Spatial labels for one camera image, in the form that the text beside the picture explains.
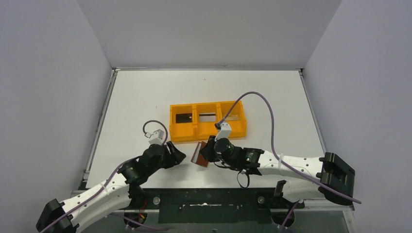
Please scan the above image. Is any brown leather card holder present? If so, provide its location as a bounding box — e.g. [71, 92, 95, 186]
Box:
[190, 141, 209, 168]

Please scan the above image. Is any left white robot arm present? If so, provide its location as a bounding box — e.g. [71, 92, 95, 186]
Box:
[35, 141, 186, 233]

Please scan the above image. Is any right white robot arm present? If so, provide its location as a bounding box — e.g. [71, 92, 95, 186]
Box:
[199, 136, 359, 206]

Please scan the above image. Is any white magnetic stripe card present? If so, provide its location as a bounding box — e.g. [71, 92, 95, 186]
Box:
[199, 112, 216, 122]

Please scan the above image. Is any black VIP card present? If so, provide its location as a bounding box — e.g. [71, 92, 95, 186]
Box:
[175, 113, 192, 124]

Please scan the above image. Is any middle yellow bin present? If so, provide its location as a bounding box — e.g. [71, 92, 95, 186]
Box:
[195, 102, 221, 140]

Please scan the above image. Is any yellow bin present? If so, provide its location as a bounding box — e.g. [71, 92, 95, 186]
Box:
[169, 104, 196, 143]
[220, 100, 247, 138]
[195, 102, 221, 140]

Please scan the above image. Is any right yellow bin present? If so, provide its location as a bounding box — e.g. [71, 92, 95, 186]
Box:
[220, 100, 247, 138]

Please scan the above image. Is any left yellow bin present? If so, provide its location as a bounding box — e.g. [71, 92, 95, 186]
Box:
[169, 104, 196, 143]

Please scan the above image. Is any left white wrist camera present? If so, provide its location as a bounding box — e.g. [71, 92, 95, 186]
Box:
[145, 129, 166, 145]

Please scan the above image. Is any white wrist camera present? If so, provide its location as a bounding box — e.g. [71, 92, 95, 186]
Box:
[145, 129, 166, 145]
[215, 122, 232, 141]

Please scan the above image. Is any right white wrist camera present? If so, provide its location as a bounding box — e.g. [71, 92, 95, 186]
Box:
[215, 122, 232, 141]

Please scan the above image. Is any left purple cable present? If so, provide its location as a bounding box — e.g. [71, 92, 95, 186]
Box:
[40, 119, 169, 233]

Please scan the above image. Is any purple cable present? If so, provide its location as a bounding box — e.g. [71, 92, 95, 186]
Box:
[40, 119, 169, 233]
[217, 91, 362, 205]

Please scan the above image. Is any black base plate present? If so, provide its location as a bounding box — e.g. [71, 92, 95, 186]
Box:
[125, 188, 293, 224]

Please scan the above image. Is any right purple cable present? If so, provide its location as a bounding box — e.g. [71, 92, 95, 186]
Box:
[217, 91, 362, 205]

